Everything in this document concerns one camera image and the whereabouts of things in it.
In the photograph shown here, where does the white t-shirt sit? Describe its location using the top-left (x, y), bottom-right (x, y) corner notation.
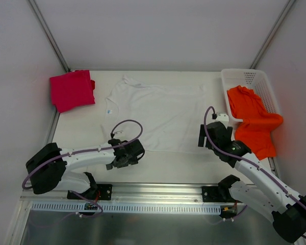
top-left (102, 76), bottom-right (207, 154)

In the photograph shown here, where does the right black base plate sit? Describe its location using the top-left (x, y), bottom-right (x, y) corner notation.
top-left (201, 186), bottom-right (225, 203)

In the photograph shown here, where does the white plastic basket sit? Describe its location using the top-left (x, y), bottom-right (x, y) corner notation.
top-left (221, 68), bottom-right (281, 127)

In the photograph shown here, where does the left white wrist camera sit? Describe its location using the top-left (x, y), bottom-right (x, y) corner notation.
top-left (111, 130), bottom-right (124, 136)

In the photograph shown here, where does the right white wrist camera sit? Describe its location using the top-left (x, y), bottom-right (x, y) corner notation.
top-left (215, 112), bottom-right (230, 128)

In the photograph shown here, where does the right metal frame post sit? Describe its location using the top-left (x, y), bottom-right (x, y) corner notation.
top-left (249, 0), bottom-right (297, 69)

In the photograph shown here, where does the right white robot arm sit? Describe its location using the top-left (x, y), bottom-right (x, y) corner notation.
top-left (198, 121), bottom-right (306, 243)

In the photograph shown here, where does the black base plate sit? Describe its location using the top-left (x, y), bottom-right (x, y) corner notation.
top-left (79, 182), bottom-right (113, 201)
top-left (201, 186), bottom-right (225, 203)

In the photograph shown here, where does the orange t-shirt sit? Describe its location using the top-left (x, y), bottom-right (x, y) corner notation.
top-left (227, 86), bottom-right (284, 160)

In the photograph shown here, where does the folded magenta t-shirt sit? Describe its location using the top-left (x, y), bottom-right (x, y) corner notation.
top-left (49, 70), bottom-right (95, 113)

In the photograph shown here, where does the metal frame post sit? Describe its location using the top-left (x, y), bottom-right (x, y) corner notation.
top-left (27, 0), bottom-right (71, 72)
top-left (249, 0), bottom-right (297, 69)

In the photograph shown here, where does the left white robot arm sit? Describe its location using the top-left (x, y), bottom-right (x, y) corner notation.
top-left (22, 139), bottom-right (145, 200)

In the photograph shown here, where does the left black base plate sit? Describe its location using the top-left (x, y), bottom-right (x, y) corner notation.
top-left (79, 182), bottom-right (113, 201)

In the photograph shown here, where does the white slotted cable duct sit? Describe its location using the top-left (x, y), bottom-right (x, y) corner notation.
top-left (31, 201), bottom-right (221, 215)

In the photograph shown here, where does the aluminium mounting rail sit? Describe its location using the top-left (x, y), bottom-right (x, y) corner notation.
top-left (19, 180), bottom-right (248, 202)

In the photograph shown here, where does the left metal frame post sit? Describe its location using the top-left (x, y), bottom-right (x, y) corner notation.
top-left (27, 0), bottom-right (71, 72)

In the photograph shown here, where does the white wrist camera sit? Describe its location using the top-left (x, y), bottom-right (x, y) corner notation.
top-left (215, 112), bottom-right (230, 128)
top-left (111, 130), bottom-right (124, 136)

